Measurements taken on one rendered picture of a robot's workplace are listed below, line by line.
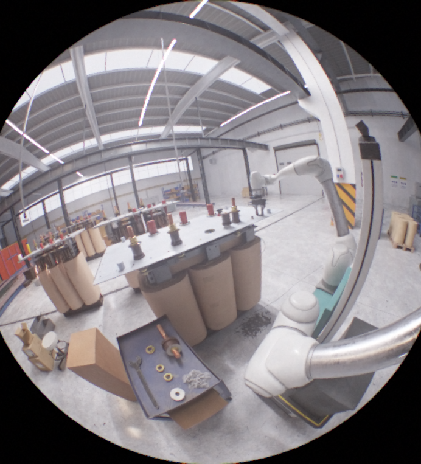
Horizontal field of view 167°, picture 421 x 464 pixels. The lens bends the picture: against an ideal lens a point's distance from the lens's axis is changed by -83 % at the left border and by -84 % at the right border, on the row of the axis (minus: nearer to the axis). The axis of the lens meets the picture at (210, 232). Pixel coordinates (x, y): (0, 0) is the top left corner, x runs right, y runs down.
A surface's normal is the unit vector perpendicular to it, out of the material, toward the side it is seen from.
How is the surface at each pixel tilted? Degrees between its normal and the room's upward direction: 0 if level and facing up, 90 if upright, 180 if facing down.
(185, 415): 26
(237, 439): 0
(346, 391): 0
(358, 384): 0
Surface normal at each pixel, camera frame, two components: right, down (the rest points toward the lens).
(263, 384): -0.62, -0.50
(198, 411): 0.12, -0.78
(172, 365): -0.17, -0.94
